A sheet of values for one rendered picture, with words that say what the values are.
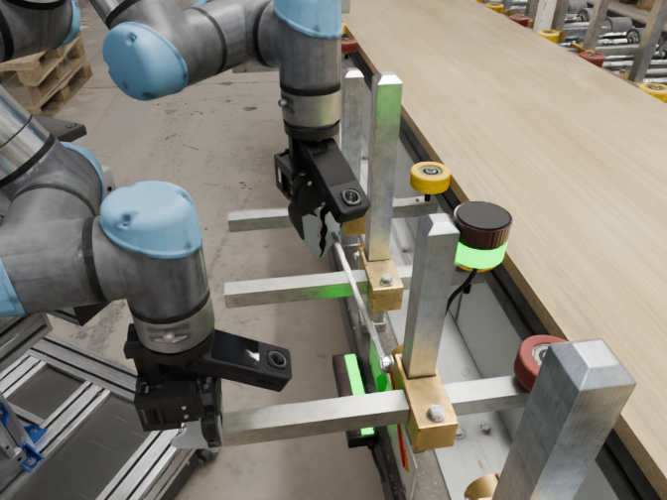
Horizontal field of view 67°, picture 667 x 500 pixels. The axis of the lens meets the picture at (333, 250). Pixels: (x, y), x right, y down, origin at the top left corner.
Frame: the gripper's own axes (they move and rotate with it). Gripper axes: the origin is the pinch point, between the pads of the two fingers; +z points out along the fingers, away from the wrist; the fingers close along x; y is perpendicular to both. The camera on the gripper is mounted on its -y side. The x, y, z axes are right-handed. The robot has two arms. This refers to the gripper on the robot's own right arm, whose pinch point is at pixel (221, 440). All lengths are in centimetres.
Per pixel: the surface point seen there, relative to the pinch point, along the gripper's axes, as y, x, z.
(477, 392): -32.6, 0.5, -4.4
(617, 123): -94, -67, -9
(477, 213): -29.6, -4.2, -28.6
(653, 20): -133, -115, -22
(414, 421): -23.3, 3.5, -4.4
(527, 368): -37.8, 1.2, -8.9
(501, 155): -59, -55, -9
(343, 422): -15.1, 1.5, -3.1
